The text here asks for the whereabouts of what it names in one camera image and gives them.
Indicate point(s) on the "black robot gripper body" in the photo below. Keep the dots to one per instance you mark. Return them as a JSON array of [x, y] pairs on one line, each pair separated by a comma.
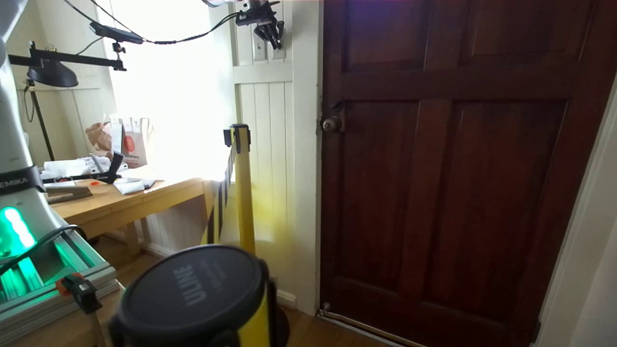
[[257, 12]]

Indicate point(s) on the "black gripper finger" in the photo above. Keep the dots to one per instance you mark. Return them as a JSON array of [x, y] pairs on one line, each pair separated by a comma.
[[275, 33], [263, 31]]

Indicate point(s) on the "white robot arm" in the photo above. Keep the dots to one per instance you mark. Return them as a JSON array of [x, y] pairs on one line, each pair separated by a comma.
[[20, 183]]

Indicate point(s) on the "round metal door knob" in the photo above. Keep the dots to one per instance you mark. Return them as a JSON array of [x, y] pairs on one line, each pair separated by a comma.
[[330, 126]]

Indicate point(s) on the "orange patterned paper bag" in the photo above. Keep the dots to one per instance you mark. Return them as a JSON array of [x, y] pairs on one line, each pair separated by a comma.
[[124, 135]]

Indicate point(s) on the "dark brown wooden door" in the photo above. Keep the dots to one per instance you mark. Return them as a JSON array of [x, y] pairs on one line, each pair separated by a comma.
[[465, 133]]

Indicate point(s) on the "black desk lamp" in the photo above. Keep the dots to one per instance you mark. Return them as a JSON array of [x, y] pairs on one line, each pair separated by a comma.
[[51, 74]]

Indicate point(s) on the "papers pile on desk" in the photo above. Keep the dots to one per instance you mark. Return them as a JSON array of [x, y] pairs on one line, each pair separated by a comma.
[[95, 170]]

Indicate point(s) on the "wooden desk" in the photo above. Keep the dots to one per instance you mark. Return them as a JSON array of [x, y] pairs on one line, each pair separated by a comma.
[[107, 208]]

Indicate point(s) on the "black clamp with orange tip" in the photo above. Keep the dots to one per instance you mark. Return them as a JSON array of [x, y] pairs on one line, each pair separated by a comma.
[[82, 291]]

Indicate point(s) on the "double white light switch plate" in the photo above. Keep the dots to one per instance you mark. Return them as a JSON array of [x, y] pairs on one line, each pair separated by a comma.
[[267, 50]]

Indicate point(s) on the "yellow stanchion post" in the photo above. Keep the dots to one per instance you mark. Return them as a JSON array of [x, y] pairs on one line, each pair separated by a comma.
[[238, 137]]

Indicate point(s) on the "black camera on boom arm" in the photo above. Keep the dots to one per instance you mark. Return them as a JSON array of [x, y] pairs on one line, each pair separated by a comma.
[[105, 31]]

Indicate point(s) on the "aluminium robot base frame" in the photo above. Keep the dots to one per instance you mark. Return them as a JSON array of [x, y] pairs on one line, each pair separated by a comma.
[[28, 287]]

